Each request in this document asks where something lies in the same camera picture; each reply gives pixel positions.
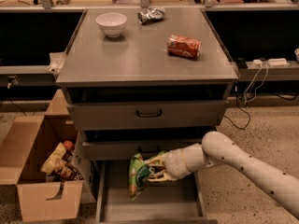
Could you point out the grey bottom drawer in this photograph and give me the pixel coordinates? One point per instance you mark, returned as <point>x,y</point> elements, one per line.
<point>179,202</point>

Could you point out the grey top drawer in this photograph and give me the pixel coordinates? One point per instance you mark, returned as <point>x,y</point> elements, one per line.
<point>146,115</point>

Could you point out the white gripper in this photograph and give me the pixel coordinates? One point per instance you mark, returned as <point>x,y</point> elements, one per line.
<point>174,165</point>

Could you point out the grey middle drawer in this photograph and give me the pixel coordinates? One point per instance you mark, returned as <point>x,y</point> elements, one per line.
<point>125,150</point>

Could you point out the white power strip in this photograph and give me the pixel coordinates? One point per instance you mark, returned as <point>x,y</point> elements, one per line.
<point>260,63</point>

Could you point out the grey drawer cabinet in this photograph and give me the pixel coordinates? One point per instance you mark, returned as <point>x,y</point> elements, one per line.
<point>137,67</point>

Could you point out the green rice chip bag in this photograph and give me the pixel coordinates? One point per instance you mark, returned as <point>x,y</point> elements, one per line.
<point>138,172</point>

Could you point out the crumpled silver foil bag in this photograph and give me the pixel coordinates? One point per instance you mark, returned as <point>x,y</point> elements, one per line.
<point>149,15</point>

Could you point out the dark brown snack bag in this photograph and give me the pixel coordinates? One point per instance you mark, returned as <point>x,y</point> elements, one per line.
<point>64,168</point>

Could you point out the white ceramic bowl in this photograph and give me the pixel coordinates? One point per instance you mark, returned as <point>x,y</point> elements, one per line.
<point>111,24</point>

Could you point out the yellow snack bag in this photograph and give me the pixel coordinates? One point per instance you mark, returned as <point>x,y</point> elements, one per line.
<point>50,164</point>

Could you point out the orange soda can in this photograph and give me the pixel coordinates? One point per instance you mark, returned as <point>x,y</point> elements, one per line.
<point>183,46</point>

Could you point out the red apple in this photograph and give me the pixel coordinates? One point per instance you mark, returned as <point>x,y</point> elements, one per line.
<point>68,145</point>

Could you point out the grey drawer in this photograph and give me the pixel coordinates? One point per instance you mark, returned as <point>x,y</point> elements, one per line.
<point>125,150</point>
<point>179,202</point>
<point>146,115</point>

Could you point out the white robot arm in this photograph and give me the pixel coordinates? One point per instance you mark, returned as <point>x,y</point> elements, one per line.
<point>216,149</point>

